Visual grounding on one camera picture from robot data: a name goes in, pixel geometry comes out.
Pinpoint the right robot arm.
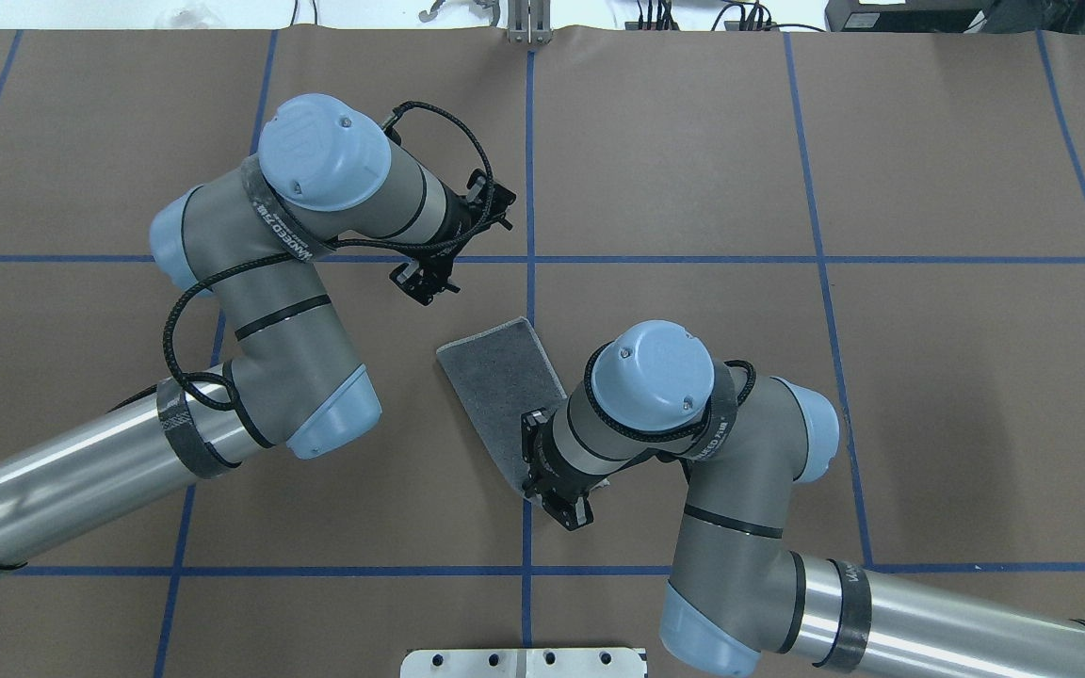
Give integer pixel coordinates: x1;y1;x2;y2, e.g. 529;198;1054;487
522;320;1085;677

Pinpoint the aluminium frame post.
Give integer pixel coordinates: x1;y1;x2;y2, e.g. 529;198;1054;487
505;0;554;46

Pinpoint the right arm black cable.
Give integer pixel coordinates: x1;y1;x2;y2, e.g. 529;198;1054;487
584;344;756;445

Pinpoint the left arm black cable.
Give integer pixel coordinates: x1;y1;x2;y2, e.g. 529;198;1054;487
162;102;496;412

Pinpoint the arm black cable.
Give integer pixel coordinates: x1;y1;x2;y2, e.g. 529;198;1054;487
584;344;756;445
162;102;496;412

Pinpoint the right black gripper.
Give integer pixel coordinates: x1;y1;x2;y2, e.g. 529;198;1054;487
521;411;595;529

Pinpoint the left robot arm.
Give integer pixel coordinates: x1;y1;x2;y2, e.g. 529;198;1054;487
0;93;516;579

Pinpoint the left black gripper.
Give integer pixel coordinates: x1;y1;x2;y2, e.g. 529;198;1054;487
390;169;516;305

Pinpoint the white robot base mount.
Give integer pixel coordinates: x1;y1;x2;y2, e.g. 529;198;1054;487
399;645;650;677

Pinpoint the pink grey towel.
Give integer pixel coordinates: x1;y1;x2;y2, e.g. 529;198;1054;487
436;316;567;498

